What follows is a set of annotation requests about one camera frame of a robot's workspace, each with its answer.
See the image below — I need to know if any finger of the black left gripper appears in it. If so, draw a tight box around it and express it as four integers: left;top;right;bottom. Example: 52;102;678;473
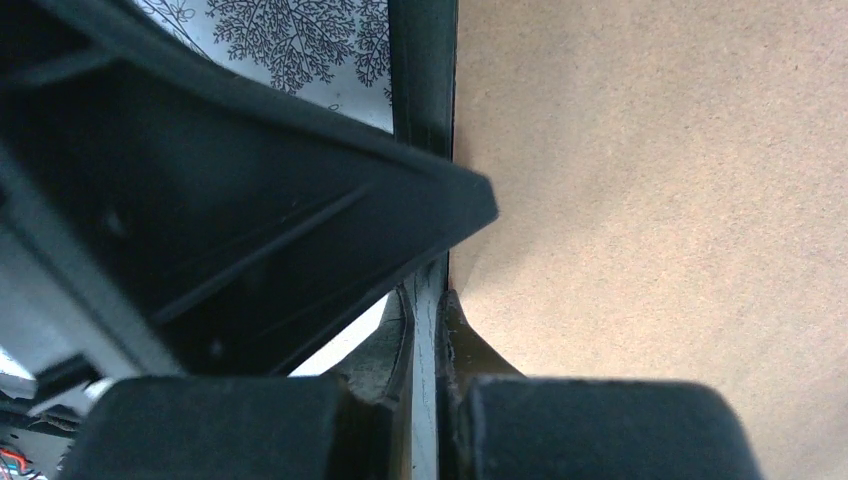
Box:
1;1;498;378

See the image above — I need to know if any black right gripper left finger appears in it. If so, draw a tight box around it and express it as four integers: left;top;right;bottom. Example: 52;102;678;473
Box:
61;286;414;479

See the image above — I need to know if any brown backing board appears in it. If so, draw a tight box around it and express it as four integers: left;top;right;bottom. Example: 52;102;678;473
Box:
451;1;847;479

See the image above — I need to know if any black picture frame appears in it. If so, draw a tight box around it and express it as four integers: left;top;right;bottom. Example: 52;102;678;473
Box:
389;1;458;479

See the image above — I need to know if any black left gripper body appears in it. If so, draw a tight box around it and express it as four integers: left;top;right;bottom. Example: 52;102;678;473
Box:
1;152;179;411

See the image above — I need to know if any floral table cloth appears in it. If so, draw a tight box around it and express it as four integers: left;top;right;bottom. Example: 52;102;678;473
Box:
115;1;391;374

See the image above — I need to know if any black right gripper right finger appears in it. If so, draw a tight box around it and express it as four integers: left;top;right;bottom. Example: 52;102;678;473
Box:
435;290;762;479

